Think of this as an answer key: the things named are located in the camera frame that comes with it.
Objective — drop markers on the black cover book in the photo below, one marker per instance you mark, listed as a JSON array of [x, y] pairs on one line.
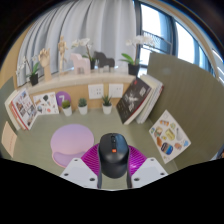
[[133, 100]]

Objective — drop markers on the white orchid in black pot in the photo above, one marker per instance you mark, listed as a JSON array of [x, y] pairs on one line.
[[34, 79], [81, 42], [134, 69]]

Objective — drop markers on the white wall socket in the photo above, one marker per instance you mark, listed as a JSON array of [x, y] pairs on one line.
[[116, 90], [95, 91]]

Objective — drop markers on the dark wooden horse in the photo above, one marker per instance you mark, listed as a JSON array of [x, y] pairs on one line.
[[104, 60]]

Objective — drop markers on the beige paper card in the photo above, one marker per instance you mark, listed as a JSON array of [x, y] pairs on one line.
[[8, 139]]

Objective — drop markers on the black computer mouse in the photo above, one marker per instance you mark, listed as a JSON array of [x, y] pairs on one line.
[[113, 156]]

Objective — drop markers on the pink wooden horse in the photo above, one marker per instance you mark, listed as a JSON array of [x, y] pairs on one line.
[[80, 63]]

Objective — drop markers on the red and white magazine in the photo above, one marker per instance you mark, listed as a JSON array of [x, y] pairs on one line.
[[25, 108]]

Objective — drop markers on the white picture card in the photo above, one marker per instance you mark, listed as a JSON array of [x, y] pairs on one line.
[[46, 103]]

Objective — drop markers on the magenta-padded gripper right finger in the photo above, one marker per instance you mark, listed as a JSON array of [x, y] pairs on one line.
[[150, 171]]

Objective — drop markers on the window with dark frame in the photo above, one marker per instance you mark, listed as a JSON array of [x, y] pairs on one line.
[[153, 26]]

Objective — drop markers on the small potted succulent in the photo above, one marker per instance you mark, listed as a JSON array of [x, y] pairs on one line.
[[107, 108], [82, 109], [67, 110]]

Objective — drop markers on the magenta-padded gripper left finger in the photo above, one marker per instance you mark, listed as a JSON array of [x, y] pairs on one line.
[[76, 171]]

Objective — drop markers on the wooden desk shelf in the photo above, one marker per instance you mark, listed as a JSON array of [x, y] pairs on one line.
[[80, 80]]

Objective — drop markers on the wooden hand model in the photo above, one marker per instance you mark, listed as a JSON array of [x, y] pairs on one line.
[[45, 58]]

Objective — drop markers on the grey curtain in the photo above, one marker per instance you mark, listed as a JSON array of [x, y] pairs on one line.
[[106, 23]]

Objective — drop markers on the white book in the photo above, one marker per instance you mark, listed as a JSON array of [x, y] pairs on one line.
[[9, 108]]

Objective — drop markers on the wooden mannequin figure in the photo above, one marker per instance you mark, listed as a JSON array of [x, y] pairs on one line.
[[62, 50]]

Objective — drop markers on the purple mouse pad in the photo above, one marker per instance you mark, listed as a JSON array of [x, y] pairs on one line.
[[71, 141]]

